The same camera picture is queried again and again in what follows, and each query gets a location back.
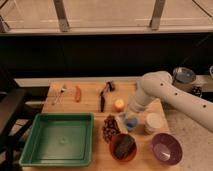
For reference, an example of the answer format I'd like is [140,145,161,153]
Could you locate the blue plastic cup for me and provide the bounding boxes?
[125,119,138,132]

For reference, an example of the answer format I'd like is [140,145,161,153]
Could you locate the orange bowl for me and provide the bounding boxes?
[109,134,137,162]

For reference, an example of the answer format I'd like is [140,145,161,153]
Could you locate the orange fruit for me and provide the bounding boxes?
[114,99,125,112]

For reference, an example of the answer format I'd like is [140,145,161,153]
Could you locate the black chair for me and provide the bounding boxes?
[0,63,48,171]

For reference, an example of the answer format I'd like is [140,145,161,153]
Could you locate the orange carrot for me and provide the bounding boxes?
[75,86,81,102]

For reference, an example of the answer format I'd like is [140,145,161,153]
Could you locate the pine cone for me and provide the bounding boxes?
[102,115,120,143]

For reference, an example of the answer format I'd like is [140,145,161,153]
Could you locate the purple bowl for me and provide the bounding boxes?
[151,133,183,165]

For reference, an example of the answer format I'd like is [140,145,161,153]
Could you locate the dark sponge in bowl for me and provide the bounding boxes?
[114,135,135,159]

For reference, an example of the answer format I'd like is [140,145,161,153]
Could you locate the light blue towel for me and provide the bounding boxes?
[119,112,138,129]

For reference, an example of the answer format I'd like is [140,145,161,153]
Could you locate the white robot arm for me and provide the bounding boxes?
[125,71,213,133]

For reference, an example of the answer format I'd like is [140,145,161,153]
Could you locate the metal bowl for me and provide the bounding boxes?
[173,67,196,84]

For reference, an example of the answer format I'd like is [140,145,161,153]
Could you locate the black tongs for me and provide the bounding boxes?
[100,81,115,112]

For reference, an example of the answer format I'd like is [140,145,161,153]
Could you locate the white lidded jar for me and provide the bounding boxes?
[145,113,164,134]

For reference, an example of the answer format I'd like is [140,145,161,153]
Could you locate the green plastic tray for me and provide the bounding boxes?
[19,113,94,167]

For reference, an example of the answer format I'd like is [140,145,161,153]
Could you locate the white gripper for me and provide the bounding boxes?
[125,95,150,122]

